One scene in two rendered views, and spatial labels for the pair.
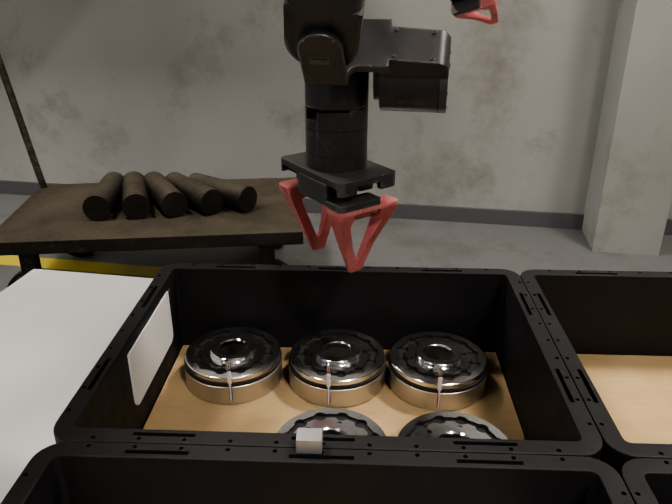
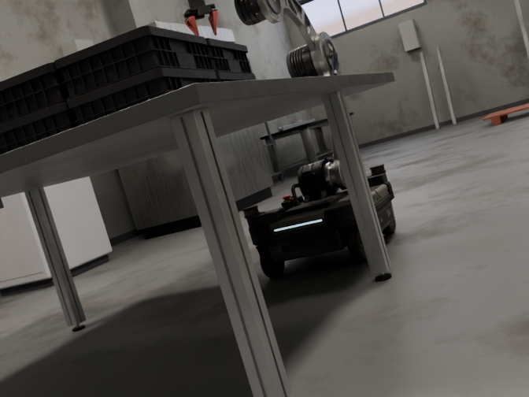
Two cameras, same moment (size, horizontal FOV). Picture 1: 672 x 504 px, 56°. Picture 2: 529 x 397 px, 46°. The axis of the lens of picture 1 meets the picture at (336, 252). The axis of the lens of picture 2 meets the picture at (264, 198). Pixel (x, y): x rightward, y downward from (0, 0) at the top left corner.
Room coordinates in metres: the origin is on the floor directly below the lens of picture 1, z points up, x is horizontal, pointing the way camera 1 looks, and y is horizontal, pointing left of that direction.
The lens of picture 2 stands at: (1.25, -2.09, 0.55)
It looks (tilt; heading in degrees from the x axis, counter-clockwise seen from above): 4 degrees down; 107
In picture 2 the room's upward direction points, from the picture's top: 16 degrees counter-clockwise
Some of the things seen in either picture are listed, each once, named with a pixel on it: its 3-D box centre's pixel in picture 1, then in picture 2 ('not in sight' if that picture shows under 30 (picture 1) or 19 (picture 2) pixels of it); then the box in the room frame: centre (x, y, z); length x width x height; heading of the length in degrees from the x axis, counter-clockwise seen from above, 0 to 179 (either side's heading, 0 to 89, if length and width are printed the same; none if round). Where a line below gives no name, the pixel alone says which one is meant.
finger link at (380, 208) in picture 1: (347, 221); (198, 25); (0.56, -0.01, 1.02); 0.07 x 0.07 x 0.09; 35
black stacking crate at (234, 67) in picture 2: (332, 391); (196, 72); (0.50, 0.00, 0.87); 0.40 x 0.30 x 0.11; 88
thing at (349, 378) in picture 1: (337, 355); not in sight; (0.57, 0.00, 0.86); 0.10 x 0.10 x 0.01
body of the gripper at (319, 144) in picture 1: (336, 144); (197, 4); (0.58, 0.00, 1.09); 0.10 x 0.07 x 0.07; 35
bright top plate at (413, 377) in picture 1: (437, 358); not in sight; (0.57, -0.11, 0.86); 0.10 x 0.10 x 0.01
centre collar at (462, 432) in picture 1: (455, 446); not in sight; (0.43, -0.10, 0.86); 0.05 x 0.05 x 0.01
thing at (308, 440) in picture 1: (309, 440); not in sight; (0.35, 0.02, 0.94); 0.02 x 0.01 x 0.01; 88
